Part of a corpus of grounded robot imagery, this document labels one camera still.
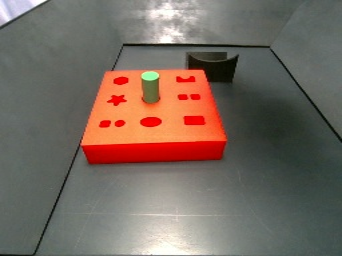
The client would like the black cradle fixture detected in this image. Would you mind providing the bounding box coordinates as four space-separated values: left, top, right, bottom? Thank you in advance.
186 52 240 83

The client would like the red shape sorter block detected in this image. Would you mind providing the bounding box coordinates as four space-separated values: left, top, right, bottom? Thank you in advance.
82 70 228 164

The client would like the green cylinder peg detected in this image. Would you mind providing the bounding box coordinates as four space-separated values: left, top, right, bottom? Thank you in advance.
141 71 159 104

